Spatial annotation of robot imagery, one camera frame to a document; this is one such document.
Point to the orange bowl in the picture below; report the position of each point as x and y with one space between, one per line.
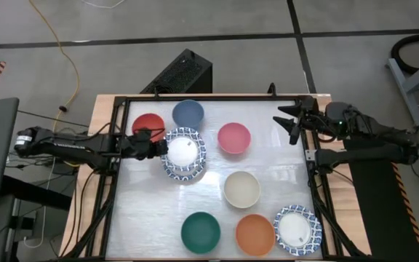
255 234

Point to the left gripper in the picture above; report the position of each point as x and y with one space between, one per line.
136 145

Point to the black computer tower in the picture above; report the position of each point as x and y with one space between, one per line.
184 72

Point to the grey metal stand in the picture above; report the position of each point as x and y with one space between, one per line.
409 83

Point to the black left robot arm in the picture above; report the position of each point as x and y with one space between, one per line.
71 145

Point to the red bowl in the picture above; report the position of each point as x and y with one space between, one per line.
147 122

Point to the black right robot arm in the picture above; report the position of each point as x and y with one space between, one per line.
362 154

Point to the cream bowl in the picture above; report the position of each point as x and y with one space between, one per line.
242 189

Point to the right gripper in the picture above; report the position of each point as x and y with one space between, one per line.
311 111

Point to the green bowl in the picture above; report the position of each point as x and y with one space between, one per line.
200 233

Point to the blue bowl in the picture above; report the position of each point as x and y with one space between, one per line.
188 114

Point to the white glossy table sheet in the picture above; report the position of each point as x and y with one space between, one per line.
151 196

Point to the pink bowl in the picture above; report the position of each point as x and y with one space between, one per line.
234 137

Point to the black metal table frame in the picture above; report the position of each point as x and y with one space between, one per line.
209 98

